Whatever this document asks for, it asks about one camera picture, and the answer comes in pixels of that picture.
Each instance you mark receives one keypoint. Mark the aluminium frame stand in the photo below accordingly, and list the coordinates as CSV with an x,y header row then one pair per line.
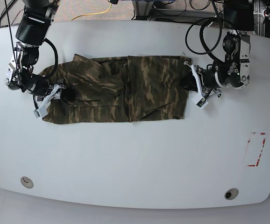
x,y
172,11

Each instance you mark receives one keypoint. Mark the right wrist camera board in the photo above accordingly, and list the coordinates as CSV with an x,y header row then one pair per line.
x,y
40,112

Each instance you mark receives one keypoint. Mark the red tape rectangle marking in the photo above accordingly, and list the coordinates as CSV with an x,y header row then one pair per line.
x,y
254,149

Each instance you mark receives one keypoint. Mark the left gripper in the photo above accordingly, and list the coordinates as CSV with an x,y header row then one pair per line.
x,y
204,82

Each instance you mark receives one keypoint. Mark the left table grommet hole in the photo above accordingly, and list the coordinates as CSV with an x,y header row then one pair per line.
x,y
27,182

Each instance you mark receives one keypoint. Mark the right table grommet hole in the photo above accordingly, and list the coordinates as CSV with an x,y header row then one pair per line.
x,y
231,194

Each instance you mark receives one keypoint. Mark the table grommet hole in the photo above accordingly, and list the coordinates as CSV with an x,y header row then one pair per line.
x,y
231,194
27,182

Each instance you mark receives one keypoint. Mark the camouflage t-shirt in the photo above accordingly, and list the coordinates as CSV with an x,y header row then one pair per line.
x,y
121,89

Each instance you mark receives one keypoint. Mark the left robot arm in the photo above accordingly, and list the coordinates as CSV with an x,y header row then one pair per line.
x,y
234,70

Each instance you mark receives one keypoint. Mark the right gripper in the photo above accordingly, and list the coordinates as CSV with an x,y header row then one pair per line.
x,y
57,91

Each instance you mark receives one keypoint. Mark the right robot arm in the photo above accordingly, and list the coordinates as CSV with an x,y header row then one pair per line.
x,y
31,34

